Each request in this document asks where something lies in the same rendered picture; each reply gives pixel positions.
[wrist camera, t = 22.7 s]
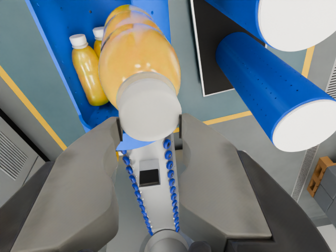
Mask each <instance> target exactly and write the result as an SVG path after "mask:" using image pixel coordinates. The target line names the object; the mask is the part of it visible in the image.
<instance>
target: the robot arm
mask: <svg viewBox="0 0 336 252"><path fill-rule="evenodd" d="M179 139H182V141H183V144H182V162H183V164H184V165H185V166H186V169H185V171H184V172H183V173H182V174H181V175H180V178H179V228H180V230H181V231H182V232H183V233H184V234H185V235H186V236H188V237H189V238H190V239H192V240H193V241H194V242H193V243H192V244H191V245H190V247H189V249H188V251H187V252H332V251H331V249H330V247H329V246H328V244H327V242H326V241H325V239H324V238H323V236H322V235H321V233H320V232H319V230H318V229H317V227H316V226H315V224H314V223H313V222H312V220H311V219H310V218H309V217H308V215H307V214H306V213H305V212H304V210H303V209H302V208H301V207H300V206H299V205H298V203H297V202H296V201H295V200H294V199H293V198H292V197H291V196H290V195H289V194H288V193H287V192H286V191H285V190H284V189H283V188H282V187H281V186H280V185H279V184H278V183H277V182H276V181H275V180H274V179H273V178H272V177H271V176H270V175H269V174H268V173H267V172H266V171H265V170H264V169H263V168H262V167H261V166H260V165H259V164H258V163H257V162H256V161H255V160H254V159H253V158H252V157H251V156H250V155H249V154H248V153H247V152H246V151H245V150H238V149H237V148H236V147H235V146H234V145H233V144H232V143H231V142H230V141H229V140H228V139H227V138H226V137H225V136H223V135H222V134H221V133H219V132H218V131H216V130H215V129H213V128H212V127H210V126H208V125H207V124H205V123H203V122H202V121H200V120H199V119H197V118H195V117H194V116H192V115H190V114H189V113H183V114H180V115H179ZM120 142H123V129H122V127H121V123H120V118H119V117H116V116H112V117H109V118H108V119H106V120H105V121H103V122H102V123H100V124H99V125H97V126H96V127H94V128H93V129H91V130H90V131H88V132H87V133H85V134H84V135H82V136H81V137H80V138H78V139H77V140H76V141H74V142H73V143H72V144H71V145H70V146H68V147H67V148H66V149H65V150H64V151H63V152H62V153H61V154H60V155H59V156H58V157H57V159H56V160H55V161H47V162H46V163H45V164H44V165H43V166H42V167H41V168H40V169H39V170H38V171H37V172H36V173H35V174H34V175H33V176H32V177H31V178H30V179H29V180H28V181H27V182H26V183H25V184H24V185H23V186H22V187H21V188H20V189H19V190H18V191H17V192H16V193H15V194H14V195H13V196H12V197H11V198H10V199H8V200H7V201H6V202H5V203H4V204H3V205H2V206H1V207H0V252H98V251H99V250H100V249H101V248H102V247H104V246H105V245H106V244H107V243H108V242H110V241H111V240H112V239H113V238H114V237H115V236H116V234H117V233H118V230H119V205H118V201H117V197H116V193H115V188H114V184H113V180H112V179H111V177H112V174H113V173H114V171H115V169H116V168H117V167H118V159H117V155H116V149H117V147H118V145H119V144H120Z"/></svg>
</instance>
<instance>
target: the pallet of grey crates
mask: <svg viewBox="0 0 336 252"><path fill-rule="evenodd" d="M307 191H308V192H309V194H310V195H311V196H312V198H314V199H315V201H316V202H317V203H318V205H319V206H320V208H321V209H322V211H323V212H324V213H325V214H326V216H327V217H328V218H329V220H330V221H331V223H332V224H333V225H334V227H335V228H336V163H333V162H332V161H331V160H330V158H329V157H328V156H324V157H320V158H319V160H318V162H317V165H316V167H315V170H314V172H313V175H312V177H311V180H310V182H309V185H308V187H307Z"/></svg>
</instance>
